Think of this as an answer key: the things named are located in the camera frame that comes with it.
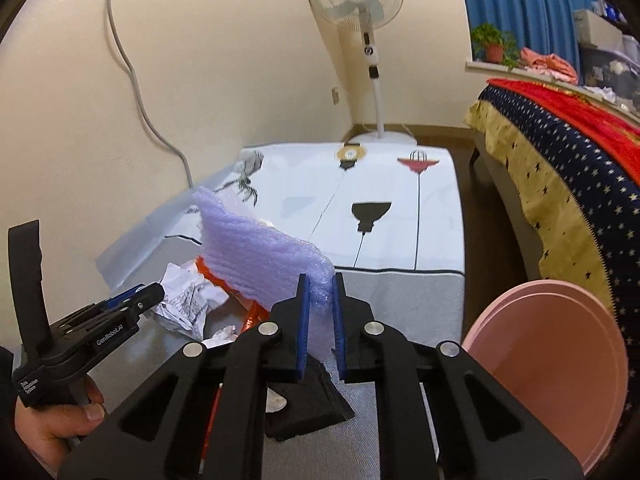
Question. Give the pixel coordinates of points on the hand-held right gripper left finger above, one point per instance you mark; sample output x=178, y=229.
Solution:
x=301, y=330

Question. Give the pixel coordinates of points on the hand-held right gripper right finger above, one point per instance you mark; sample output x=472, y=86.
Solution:
x=338, y=330

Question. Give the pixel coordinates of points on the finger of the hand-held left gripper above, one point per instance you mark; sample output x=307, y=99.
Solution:
x=150, y=297
x=125, y=296

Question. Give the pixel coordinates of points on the white printed paper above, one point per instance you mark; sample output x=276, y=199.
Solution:
x=185, y=300

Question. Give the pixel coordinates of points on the orange plastic wrapper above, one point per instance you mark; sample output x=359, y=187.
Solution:
x=210, y=274

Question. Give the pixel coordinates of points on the black plastic packet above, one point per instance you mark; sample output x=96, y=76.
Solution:
x=320, y=402

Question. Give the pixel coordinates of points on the purple foam wrap sheet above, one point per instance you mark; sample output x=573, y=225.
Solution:
x=250, y=250

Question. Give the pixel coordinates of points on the pink plastic bin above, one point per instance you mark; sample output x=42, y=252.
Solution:
x=550, y=360

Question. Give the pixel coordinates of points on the person's left hand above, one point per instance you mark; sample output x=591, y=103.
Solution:
x=50, y=425

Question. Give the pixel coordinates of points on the small white crumpled tissue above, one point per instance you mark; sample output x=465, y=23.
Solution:
x=220, y=337

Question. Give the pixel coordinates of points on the white grey printed tablecloth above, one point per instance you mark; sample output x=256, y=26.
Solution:
x=390, y=240

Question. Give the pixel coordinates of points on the white standing fan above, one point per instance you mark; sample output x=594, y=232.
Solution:
x=372, y=60

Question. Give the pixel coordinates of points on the navy yellow star blanket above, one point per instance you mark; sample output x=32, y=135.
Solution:
x=565, y=175

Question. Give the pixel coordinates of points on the green potted plant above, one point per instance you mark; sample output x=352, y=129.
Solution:
x=495, y=42

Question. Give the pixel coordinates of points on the red blanket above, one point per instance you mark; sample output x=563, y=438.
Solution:
x=590, y=110

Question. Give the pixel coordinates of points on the orange cloth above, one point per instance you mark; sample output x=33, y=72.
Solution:
x=547, y=62

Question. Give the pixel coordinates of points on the clear plastic storage box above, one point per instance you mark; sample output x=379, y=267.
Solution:
x=607, y=70

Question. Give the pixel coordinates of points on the blue curtain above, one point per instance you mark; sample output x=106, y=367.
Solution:
x=520, y=0

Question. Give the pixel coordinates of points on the white storage box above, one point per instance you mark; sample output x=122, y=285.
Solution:
x=597, y=30

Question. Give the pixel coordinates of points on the grey bed frame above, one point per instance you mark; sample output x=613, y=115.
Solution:
x=505, y=195

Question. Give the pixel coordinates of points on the white wall outlet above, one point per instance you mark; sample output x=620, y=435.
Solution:
x=335, y=96

